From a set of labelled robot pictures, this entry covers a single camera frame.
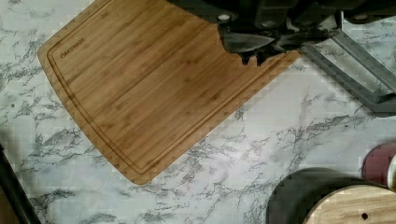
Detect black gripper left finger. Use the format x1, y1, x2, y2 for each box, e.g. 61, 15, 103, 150
218, 28, 276, 53

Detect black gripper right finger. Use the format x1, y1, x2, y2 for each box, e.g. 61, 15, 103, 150
276, 29, 340, 51

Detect bamboo cutting board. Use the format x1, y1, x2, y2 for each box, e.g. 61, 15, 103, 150
38, 0, 300, 185

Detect maroon bowl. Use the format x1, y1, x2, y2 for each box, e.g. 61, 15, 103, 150
361, 142, 396, 189

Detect black canister with wooden lid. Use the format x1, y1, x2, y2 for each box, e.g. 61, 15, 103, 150
265, 168, 395, 224

